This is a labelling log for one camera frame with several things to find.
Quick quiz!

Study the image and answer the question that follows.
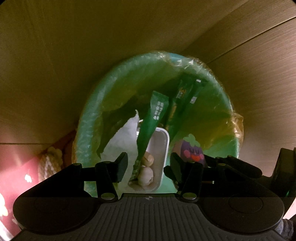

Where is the brown paper ball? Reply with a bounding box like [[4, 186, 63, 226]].
[[141, 152, 154, 167]]

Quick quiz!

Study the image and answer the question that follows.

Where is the purple eggplant sponge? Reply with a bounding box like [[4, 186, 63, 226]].
[[180, 134, 205, 166]]

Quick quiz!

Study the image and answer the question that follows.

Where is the white paper ball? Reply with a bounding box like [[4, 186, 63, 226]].
[[137, 167, 154, 187]]

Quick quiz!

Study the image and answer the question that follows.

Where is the clear bin liner bag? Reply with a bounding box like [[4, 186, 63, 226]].
[[71, 49, 244, 197]]

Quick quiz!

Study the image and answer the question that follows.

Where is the green packet box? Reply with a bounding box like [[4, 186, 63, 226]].
[[130, 91, 169, 181]]

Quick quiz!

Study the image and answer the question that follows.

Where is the green snack wrapper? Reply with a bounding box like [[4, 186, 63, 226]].
[[165, 73, 208, 141]]

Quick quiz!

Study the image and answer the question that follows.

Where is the green trash bin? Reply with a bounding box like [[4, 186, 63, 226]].
[[75, 51, 240, 197]]

